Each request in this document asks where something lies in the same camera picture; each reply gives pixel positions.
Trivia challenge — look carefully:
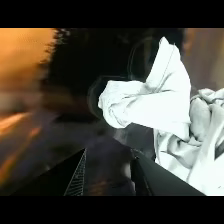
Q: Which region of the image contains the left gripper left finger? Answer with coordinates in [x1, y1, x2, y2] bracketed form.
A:
[11, 147, 88, 197]

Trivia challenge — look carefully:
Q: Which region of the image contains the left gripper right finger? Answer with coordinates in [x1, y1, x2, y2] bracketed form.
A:
[130, 150, 205, 197]

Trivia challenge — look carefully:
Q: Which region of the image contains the white garment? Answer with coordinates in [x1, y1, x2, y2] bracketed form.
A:
[97, 36, 224, 197]

